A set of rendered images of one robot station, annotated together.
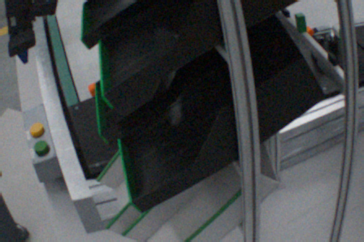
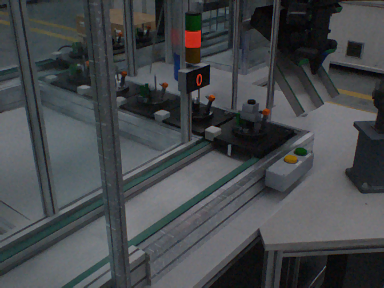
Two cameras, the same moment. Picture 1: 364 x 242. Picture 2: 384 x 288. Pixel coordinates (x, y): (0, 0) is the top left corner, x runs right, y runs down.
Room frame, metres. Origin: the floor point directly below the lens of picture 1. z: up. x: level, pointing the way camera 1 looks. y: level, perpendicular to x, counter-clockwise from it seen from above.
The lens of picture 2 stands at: (2.19, 1.17, 1.67)
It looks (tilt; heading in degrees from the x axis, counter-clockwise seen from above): 26 degrees down; 233
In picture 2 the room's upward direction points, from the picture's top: straight up
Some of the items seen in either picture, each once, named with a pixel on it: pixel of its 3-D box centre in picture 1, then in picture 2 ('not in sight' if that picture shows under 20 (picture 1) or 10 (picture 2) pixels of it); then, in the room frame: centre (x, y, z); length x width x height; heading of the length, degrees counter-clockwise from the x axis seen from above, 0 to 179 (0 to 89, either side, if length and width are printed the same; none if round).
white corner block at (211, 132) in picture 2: not in sight; (212, 134); (1.21, 0.02, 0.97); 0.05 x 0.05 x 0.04; 13
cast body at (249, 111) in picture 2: not in sight; (248, 108); (1.10, 0.08, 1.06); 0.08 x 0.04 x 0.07; 104
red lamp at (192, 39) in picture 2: not in sight; (192, 38); (1.31, 0.02, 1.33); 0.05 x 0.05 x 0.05
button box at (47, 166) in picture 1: (40, 141); (290, 168); (1.13, 0.32, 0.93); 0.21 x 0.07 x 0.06; 13
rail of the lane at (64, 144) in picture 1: (51, 95); (242, 189); (1.33, 0.31, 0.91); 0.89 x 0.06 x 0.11; 13
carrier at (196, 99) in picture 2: not in sight; (196, 105); (1.15, -0.16, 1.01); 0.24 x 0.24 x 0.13; 13
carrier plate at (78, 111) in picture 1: (132, 123); (250, 134); (1.09, 0.09, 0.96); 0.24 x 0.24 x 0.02; 13
